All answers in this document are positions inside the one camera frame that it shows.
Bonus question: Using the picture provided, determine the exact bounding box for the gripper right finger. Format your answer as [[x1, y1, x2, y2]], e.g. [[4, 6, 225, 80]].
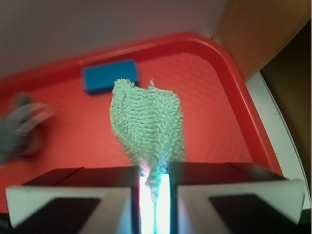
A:
[[169, 162, 305, 234]]

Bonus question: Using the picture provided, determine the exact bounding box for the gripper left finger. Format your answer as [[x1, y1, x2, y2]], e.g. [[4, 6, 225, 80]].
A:
[[5, 166, 140, 234]]

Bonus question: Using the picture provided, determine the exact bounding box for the grey plush bunny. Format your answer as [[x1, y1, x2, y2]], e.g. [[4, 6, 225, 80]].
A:
[[0, 94, 55, 165]]

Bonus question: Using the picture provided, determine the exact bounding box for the cardboard panel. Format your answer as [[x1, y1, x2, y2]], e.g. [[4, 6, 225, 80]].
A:
[[213, 0, 312, 80]]

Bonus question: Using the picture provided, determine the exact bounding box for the light blue cloth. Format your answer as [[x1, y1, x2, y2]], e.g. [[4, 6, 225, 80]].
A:
[[109, 78, 186, 203]]

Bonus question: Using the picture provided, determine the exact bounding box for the red plastic tray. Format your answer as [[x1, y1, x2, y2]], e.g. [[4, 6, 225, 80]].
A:
[[0, 33, 285, 213]]

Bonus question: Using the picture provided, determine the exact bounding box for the blue rectangular block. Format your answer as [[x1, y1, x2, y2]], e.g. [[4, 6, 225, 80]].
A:
[[81, 59, 139, 95]]

